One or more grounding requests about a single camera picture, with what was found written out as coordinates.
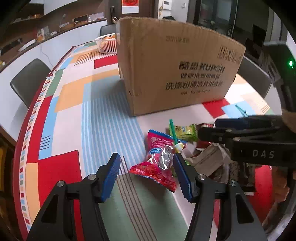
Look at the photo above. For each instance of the clear wrapped pastry packet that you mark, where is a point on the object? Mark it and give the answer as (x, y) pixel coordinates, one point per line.
(210, 159)

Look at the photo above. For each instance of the brown cardboard box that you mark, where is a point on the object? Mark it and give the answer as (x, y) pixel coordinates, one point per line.
(169, 64)

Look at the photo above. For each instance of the red snack packet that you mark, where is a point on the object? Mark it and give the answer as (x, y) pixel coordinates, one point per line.
(159, 159)

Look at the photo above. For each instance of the dark chair left near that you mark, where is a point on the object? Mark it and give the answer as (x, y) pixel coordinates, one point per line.
(26, 83)

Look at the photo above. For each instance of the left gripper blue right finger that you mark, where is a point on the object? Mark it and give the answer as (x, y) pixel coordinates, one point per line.
(237, 218)

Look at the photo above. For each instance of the person right hand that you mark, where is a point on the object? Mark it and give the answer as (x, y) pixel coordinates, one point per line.
(283, 206)

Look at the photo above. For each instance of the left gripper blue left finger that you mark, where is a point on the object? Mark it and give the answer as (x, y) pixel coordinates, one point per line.
(55, 220)

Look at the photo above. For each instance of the dark chair right near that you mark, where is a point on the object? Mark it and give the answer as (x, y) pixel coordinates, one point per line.
(255, 76)

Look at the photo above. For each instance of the black glass cabinet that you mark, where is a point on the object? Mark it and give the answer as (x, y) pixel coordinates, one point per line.
(245, 21)

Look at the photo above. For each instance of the small green candy packet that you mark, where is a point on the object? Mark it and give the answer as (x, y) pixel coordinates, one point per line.
(186, 133)

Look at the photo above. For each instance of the colourful patterned tablecloth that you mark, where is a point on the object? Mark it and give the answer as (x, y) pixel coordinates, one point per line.
(79, 117)

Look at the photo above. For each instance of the red fu door poster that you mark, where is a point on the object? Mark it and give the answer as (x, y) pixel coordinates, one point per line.
(130, 6)

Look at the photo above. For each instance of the dark wooden door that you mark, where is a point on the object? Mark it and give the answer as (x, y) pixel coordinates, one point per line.
(120, 9)

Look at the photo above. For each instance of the dark chair far end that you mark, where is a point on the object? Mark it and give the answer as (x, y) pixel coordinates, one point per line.
(107, 29)

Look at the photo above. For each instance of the dark chair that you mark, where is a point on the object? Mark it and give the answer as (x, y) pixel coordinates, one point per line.
(26, 83)
(255, 76)

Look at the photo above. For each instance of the white fruit basket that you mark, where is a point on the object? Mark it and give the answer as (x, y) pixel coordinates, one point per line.
(107, 44)

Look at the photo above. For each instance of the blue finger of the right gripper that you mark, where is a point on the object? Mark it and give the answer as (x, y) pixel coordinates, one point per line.
(256, 136)
(252, 121)

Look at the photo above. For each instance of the dark brown chocolate bar packet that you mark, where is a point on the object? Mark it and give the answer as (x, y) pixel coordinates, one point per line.
(242, 173)

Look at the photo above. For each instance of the red brown candy packet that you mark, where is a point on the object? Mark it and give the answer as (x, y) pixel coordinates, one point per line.
(205, 125)

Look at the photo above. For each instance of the green yellow lollipop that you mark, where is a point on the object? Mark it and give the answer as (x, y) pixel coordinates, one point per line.
(174, 136)

